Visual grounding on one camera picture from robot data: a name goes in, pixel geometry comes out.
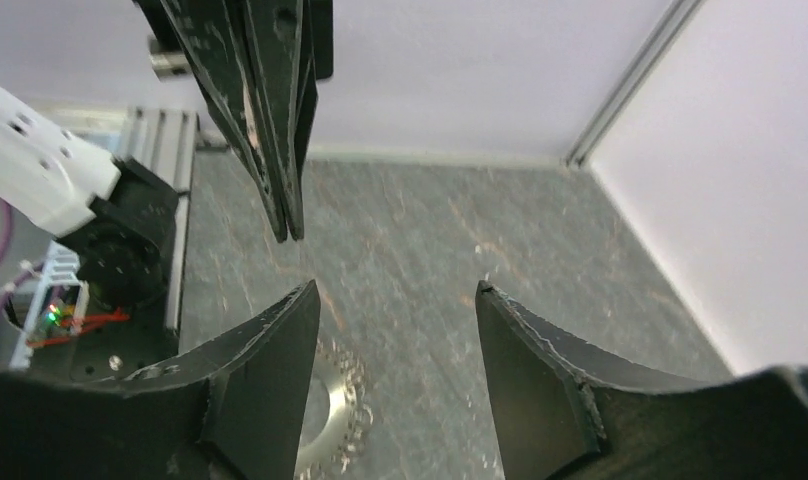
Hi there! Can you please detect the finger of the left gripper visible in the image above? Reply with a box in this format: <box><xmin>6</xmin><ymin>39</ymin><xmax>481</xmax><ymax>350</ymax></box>
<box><xmin>137</xmin><ymin>1</ymin><xmax>288</xmax><ymax>242</ymax></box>
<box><xmin>244</xmin><ymin>1</ymin><xmax>334</xmax><ymax>241</ymax></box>

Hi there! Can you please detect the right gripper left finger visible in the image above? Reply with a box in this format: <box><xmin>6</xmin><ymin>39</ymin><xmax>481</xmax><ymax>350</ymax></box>
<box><xmin>0</xmin><ymin>281</ymin><xmax>320</xmax><ymax>479</ymax></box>

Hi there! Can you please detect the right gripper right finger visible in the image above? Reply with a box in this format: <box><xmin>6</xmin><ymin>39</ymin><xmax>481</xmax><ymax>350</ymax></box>
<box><xmin>475</xmin><ymin>281</ymin><xmax>808</xmax><ymax>479</ymax></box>

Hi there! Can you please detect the metal disc with key rings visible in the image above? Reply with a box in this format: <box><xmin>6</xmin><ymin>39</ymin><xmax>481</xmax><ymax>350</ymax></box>
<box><xmin>294</xmin><ymin>339</ymin><xmax>374</xmax><ymax>479</ymax></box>

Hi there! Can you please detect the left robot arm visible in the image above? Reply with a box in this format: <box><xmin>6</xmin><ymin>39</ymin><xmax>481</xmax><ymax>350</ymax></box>
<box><xmin>0</xmin><ymin>1</ymin><xmax>334</xmax><ymax>308</ymax></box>

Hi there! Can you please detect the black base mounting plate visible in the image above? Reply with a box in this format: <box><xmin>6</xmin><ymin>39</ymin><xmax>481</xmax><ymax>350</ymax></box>
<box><xmin>28</xmin><ymin>282</ymin><xmax>180</xmax><ymax>382</ymax></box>

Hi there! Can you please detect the aluminium frame rail front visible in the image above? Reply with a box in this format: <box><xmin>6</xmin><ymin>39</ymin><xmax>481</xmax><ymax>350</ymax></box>
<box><xmin>117</xmin><ymin>106</ymin><xmax>199</xmax><ymax>333</ymax></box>

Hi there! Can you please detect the white slotted cable duct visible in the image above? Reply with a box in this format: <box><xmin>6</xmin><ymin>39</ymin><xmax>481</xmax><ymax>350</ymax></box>
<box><xmin>9</xmin><ymin>242</ymin><xmax>89</xmax><ymax>369</ymax></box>

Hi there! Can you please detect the aluminium corner post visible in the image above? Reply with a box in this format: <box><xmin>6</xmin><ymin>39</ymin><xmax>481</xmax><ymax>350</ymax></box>
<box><xmin>562</xmin><ymin>0</ymin><xmax>703</xmax><ymax>168</ymax></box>

